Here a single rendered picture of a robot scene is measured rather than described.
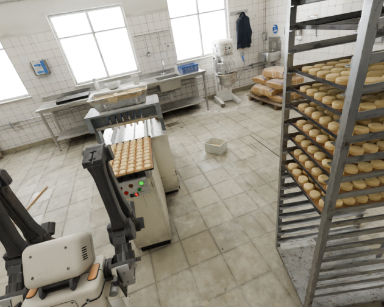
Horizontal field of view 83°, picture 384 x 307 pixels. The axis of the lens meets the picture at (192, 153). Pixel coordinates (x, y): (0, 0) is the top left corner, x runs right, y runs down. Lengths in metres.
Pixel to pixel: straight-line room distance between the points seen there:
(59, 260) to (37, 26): 4.87
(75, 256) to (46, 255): 0.10
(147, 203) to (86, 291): 1.00
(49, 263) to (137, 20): 4.91
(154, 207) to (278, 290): 1.12
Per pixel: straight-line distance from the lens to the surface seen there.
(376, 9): 0.80
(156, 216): 1.96
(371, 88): 0.90
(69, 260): 0.97
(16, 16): 5.55
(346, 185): 1.16
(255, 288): 1.98
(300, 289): 1.85
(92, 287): 0.99
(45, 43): 5.45
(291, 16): 1.18
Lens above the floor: 1.76
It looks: 30 degrees down
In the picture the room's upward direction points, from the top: 11 degrees counter-clockwise
